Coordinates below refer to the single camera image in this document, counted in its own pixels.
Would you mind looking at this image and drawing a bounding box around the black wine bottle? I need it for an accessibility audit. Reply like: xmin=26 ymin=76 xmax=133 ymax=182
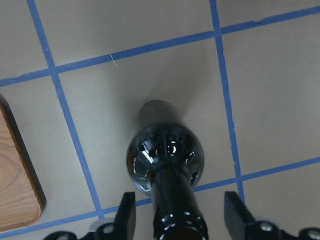
xmin=126 ymin=100 xmax=209 ymax=240

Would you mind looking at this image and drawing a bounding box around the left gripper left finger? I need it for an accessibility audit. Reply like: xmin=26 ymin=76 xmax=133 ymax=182
xmin=113 ymin=192 xmax=137 ymax=240

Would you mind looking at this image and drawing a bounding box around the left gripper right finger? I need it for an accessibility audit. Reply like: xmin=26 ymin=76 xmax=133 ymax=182
xmin=224 ymin=191 xmax=255 ymax=240

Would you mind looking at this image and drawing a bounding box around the wooden tray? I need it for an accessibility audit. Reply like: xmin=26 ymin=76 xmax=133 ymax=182
xmin=0 ymin=96 xmax=46 ymax=233

